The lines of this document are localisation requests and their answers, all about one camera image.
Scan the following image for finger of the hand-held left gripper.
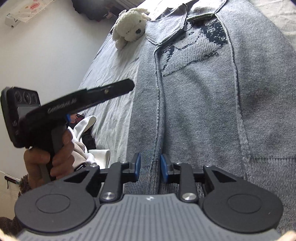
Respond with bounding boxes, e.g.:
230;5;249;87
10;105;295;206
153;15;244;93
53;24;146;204
85;78;135;103

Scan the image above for grey knitted sweater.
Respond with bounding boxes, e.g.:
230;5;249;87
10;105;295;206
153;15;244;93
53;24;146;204
125;0;296;234

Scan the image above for black garment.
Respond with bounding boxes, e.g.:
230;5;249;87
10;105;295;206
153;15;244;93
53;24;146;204
82;130;96;150

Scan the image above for white plush dog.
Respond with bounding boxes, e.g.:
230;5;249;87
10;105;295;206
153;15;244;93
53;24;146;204
112;8;151;49

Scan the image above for white wall box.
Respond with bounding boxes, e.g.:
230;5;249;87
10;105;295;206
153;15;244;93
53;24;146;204
5;13;26;28

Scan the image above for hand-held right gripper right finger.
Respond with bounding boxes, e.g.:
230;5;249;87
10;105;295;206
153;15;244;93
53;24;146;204
160;153;240;203

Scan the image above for white garment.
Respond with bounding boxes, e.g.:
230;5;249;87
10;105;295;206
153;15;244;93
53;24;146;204
67;115;96;149
87;149;110;168

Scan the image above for beige garment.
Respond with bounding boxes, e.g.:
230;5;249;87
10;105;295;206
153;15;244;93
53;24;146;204
70;141;88;172

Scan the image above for wall poster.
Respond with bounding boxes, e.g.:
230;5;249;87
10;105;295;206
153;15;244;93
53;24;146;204
10;0;60;23

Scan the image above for dark hanging clothes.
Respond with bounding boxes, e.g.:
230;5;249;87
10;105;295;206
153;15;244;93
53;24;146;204
70;0;126;22

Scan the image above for person's left hand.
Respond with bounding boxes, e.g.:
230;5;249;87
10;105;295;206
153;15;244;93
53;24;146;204
23;131;74;189

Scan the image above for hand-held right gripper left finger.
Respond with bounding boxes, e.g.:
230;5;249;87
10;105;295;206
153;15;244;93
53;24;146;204
62;152;141;203

